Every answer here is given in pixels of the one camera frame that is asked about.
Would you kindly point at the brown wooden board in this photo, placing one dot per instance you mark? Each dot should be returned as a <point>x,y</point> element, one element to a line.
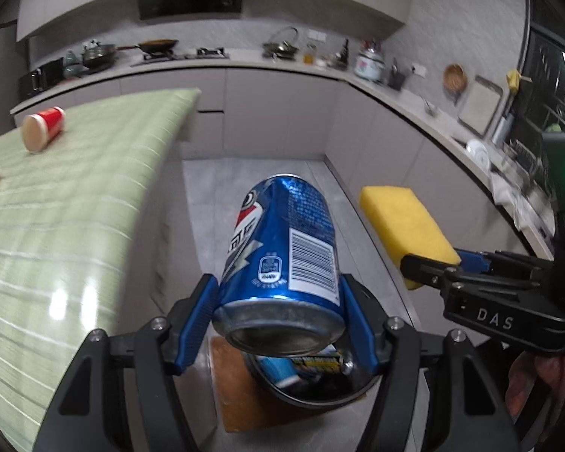
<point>245,405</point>

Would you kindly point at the dark glass bottle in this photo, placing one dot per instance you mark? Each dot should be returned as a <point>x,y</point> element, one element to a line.
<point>344,59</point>

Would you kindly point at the black utensil holder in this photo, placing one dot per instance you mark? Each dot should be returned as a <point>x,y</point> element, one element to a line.
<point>396,80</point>

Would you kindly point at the metal baking tray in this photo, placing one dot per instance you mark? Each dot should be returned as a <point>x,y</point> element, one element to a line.
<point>480,106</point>

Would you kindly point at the green checkered tablecloth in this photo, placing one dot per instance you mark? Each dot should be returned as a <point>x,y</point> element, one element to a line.
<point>75,207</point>

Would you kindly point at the white rice cooker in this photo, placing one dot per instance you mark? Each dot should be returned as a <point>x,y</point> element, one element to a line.
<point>369,66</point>

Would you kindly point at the black gas stove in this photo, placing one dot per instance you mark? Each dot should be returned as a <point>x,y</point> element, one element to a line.
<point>183,55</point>

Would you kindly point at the dark kitchen window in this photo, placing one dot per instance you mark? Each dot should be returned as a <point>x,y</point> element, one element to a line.
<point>551,66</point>

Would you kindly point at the black frying pan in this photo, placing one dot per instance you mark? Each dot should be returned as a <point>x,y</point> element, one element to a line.
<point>157,46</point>

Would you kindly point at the grey green teapot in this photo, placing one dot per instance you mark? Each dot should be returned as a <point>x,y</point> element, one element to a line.
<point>72,68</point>

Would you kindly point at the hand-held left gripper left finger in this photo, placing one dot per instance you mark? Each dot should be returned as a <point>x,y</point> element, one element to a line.
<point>195,325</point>

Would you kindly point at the red paper cup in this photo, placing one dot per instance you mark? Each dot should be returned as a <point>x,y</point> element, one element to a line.
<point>52,120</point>

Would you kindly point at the yellow cloth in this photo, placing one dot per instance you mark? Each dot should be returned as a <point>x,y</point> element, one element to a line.
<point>513,82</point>

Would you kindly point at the white wall socket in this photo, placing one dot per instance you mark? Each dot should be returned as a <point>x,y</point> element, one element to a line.
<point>316,35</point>
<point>419,69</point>

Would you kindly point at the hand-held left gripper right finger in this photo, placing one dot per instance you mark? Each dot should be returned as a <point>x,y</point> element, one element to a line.
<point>358,325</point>

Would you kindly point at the black wok with lid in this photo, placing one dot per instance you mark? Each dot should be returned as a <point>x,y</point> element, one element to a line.
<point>99,55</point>

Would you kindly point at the blue soda can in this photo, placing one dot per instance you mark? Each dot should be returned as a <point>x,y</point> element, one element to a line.
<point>273,254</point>

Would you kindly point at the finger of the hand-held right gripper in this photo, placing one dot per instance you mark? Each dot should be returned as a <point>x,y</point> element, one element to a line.
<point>473,260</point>
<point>428,270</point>

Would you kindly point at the stack of white plates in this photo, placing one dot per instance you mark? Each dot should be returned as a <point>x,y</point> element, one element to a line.
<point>478,153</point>

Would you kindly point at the person's right hand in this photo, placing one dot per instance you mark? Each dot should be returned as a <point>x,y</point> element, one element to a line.
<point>536,386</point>

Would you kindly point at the yellow oil bottle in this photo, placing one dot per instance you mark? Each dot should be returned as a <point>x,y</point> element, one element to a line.
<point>310,56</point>

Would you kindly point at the black round trash bin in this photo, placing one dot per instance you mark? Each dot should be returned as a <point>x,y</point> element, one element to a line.
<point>310,393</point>

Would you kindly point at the grey kitchen base cabinets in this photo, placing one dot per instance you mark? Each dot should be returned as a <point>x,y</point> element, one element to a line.
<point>273,99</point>

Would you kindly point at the small white jar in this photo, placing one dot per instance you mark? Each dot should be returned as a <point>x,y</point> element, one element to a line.
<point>325,61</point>

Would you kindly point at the yellow sponge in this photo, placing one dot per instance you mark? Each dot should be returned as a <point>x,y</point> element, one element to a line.
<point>405,226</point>

